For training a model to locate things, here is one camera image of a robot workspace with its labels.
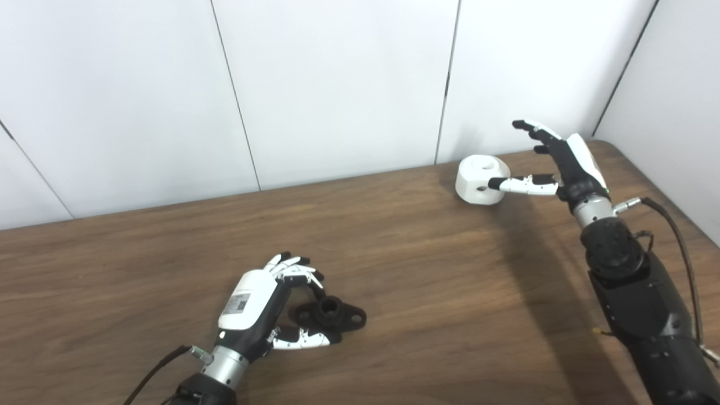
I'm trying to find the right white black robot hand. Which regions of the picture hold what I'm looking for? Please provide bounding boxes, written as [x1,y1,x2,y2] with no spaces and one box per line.
[488,119,611,212]

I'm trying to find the round white cylinder piece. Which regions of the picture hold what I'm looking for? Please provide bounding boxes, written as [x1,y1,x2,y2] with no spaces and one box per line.
[454,155,511,206]

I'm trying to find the black flanged holder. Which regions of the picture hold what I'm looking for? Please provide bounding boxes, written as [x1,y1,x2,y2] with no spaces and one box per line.
[289,295,367,332]

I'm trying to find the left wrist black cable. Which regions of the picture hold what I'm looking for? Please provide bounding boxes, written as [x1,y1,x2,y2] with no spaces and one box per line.
[123,345,214,405]

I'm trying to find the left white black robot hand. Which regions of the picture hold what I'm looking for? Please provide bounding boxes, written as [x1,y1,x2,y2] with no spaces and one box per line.
[215,251,343,361]

